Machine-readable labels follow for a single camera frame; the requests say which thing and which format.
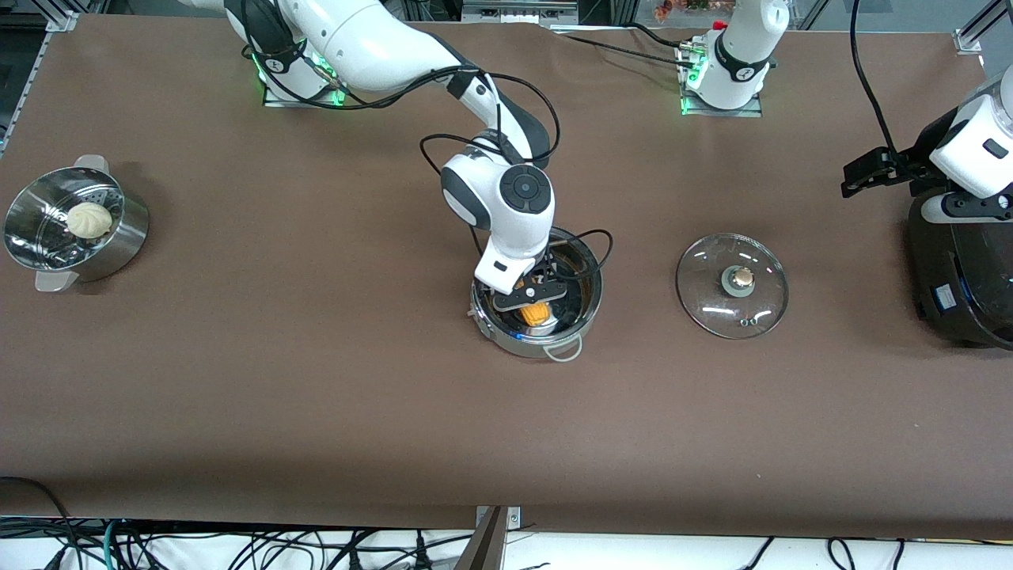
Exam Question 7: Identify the grey metal box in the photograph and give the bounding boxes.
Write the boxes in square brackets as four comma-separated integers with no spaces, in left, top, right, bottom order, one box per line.
[461,0,580,26]

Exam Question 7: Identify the steel steamer pot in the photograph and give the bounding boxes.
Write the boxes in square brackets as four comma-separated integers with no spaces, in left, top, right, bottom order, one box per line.
[4,154,150,294]

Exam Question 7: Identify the steel pot with loop handles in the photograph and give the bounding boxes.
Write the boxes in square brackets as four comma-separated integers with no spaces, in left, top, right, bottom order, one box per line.
[471,226,606,365]

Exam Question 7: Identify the black round appliance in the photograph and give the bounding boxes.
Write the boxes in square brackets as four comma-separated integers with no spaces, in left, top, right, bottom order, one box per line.
[906,198,1013,351]

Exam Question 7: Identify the green floor cable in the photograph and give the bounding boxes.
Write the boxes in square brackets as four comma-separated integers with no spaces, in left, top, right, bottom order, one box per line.
[99,519,123,570]

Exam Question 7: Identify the white steamed bun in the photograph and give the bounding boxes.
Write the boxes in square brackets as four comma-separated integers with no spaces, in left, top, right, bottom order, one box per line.
[66,202,113,240]

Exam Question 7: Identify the small metal bracket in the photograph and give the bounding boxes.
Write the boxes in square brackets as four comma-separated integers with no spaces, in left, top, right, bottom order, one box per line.
[475,505,522,530]

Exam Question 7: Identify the short black base cable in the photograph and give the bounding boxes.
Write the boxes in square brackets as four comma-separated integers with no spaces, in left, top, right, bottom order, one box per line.
[625,22,693,52]

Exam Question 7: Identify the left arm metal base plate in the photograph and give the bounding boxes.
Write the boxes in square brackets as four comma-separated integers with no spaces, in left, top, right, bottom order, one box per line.
[679,44,764,118]

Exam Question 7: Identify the long black base cable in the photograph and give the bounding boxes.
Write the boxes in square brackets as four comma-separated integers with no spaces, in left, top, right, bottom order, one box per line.
[554,30,697,70]

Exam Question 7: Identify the black looped floor cable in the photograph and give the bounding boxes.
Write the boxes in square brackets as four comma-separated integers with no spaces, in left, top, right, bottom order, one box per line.
[0,475,84,570]

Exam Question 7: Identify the glass lid with brass knob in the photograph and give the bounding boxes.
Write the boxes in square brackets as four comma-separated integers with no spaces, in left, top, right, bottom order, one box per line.
[676,233,789,340]

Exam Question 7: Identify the aluminium frame profile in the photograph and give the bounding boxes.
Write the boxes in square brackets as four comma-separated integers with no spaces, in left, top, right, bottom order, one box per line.
[0,9,80,155]
[954,0,1013,55]

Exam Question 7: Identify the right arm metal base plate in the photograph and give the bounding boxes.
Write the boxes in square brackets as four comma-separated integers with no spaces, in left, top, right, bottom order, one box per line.
[261,32,349,108]

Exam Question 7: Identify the grey slanted post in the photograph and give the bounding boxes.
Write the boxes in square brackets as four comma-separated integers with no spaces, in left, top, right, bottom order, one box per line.
[453,507,507,570]

